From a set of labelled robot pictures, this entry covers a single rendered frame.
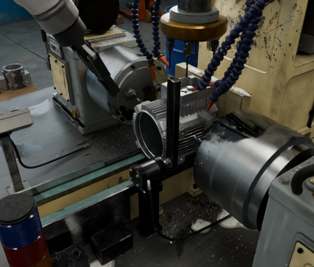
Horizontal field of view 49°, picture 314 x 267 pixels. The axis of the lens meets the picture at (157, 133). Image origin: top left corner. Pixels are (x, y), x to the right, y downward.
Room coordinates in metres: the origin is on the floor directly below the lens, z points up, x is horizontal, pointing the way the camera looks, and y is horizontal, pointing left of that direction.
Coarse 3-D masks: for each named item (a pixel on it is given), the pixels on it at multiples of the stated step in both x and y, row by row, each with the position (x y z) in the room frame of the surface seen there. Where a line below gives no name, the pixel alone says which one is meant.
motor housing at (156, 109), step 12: (144, 108) 0.87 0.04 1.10; (156, 108) 0.85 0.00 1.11; (144, 120) 0.93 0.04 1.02; (156, 120) 0.82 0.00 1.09; (180, 120) 0.84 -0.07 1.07; (192, 120) 0.85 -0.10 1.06; (216, 120) 0.88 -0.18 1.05; (144, 132) 0.92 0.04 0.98; (156, 132) 0.93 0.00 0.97; (192, 132) 0.82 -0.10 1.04; (204, 132) 0.85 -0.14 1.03; (144, 144) 0.89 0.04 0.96; (156, 144) 0.90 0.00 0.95; (180, 144) 0.80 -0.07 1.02; (192, 144) 0.83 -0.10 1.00
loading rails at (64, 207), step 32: (128, 160) 0.86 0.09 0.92; (192, 160) 0.85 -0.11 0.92; (32, 192) 0.70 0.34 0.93; (64, 192) 0.72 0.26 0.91; (96, 192) 0.77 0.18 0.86; (128, 192) 0.71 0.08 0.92; (160, 192) 0.78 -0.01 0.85; (192, 192) 0.82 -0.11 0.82; (64, 224) 0.60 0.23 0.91; (96, 224) 0.65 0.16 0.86
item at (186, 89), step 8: (184, 80) 0.98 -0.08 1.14; (192, 80) 0.97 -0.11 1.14; (184, 88) 0.92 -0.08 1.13; (192, 88) 0.92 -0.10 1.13; (208, 88) 0.90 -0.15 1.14; (184, 96) 0.85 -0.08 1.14; (192, 96) 0.87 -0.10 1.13; (200, 96) 0.89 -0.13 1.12; (208, 96) 0.91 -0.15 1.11; (184, 104) 0.86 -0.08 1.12; (192, 104) 0.87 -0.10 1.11; (200, 104) 0.89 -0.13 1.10; (184, 112) 0.85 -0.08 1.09; (192, 112) 0.87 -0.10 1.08
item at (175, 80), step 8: (168, 80) 0.72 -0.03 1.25; (176, 80) 0.72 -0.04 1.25; (168, 88) 0.72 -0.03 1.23; (176, 88) 0.71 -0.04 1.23; (168, 96) 0.72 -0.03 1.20; (176, 96) 0.71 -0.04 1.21; (168, 104) 0.72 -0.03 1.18; (176, 104) 0.71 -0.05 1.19; (168, 112) 0.72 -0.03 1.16; (176, 112) 0.71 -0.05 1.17; (168, 120) 0.72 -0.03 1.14; (176, 120) 0.71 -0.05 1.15; (168, 128) 0.72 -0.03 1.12; (176, 128) 0.71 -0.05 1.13; (168, 136) 0.72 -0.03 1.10; (176, 136) 0.71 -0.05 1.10; (168, 144) 0.72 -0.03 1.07; (176, 144) 0.71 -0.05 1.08; (168, 152) 0.72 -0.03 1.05; (176, 152) 0.71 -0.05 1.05; (176, 160) 0.71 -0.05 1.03; (176, 168) 0.71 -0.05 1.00
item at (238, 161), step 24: (240, 120) 0.69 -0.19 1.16; (264, 120) 0.68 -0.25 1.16; (216, 144) 0.65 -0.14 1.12; (240, 144) 0.62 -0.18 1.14; (264, 144) 0.60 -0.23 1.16; (288, 144) 0.59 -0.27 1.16; (312, 144) 0.65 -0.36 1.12; (216, 168) 0.61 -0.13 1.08; (240, 168) 0.57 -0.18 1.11; (264, 168) 0.55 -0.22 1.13; (288, 168) 0.55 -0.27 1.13; (216, 192) 0.59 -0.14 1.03; (240, 192) 0.54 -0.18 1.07; (264, 192) 0.52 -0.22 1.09; (240, 216) 0.53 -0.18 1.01
